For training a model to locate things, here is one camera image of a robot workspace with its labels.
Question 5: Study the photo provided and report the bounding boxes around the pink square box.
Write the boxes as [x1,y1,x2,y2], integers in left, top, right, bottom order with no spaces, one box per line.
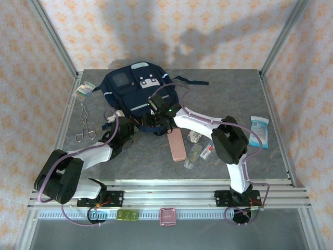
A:
[159,207,177,227]

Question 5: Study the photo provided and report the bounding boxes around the metal tongs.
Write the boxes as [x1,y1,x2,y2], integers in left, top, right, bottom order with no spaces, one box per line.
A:
[75,103,96,143]

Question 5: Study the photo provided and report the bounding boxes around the right aluminium frame post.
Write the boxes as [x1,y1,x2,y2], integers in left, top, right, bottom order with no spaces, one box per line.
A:
[259,0,310,78]

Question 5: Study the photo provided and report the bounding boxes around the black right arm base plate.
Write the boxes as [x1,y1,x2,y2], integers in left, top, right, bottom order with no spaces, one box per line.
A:
[213,190,261,208]

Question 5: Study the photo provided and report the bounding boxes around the aluminium side rail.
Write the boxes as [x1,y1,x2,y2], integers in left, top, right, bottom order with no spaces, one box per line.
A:
[43,72,84,189]
[259,71,298,187]

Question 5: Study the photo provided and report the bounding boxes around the right aluminium side rail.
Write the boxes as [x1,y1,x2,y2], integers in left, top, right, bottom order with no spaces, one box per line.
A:
[259,71,298,187]

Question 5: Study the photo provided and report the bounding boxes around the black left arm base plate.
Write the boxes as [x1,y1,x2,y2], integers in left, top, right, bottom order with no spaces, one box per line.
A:
[76,190,124,208]

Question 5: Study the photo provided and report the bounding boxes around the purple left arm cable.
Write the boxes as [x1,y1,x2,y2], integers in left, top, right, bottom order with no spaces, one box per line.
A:
[37,108,120,227]

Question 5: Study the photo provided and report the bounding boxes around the pink pencil case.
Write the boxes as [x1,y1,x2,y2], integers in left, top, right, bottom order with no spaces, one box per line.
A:
[167,129,187,163]

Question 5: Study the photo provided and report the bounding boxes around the clear case with green contents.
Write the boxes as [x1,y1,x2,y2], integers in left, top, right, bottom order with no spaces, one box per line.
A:
[183,142,203,170]

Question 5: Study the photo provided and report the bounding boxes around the aluminium frame post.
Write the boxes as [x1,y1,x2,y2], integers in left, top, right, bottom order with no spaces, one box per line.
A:
[27,0,79,79]
[259,0,310,78]

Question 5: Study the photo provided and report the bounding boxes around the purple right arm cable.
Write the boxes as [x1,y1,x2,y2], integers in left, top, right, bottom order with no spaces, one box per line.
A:
[149,82,271,227]

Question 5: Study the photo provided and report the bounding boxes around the clear packet with green print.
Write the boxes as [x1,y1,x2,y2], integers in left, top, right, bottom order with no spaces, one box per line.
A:
[72,80,94,101]

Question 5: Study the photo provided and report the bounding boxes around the grey slotted cable duct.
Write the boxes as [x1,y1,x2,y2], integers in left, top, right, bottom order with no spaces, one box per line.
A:
[39,211,235,220]

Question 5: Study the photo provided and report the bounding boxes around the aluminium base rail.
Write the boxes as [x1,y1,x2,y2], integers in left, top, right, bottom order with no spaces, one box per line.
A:
[27,179,312,209]

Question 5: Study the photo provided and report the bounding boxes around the light blue wet wipes pack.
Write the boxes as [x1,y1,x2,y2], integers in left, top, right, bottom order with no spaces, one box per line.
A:
[248,116,270,149]

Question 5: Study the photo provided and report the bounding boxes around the navy blue backpack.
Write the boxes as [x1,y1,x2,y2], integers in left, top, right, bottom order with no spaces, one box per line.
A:
[93,61,209,136]

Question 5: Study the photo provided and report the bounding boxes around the white roll with black print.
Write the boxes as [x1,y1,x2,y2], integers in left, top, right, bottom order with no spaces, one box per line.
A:
[187,130,206,144]

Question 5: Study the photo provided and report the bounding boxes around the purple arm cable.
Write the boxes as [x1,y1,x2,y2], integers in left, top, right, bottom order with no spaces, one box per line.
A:
[149,82,271,227]
[37,108,120,227]

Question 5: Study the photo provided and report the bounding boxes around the left aluminium frame post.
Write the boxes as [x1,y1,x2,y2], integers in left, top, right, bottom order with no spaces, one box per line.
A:
[27,0,79,79]

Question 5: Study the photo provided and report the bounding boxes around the left aluminium side rail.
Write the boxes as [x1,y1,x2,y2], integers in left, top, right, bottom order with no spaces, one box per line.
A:
[43,72,84,189]

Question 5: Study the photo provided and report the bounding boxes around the clear case with red label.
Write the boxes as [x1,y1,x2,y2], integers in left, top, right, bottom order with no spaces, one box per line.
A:
[199,140,215,161]

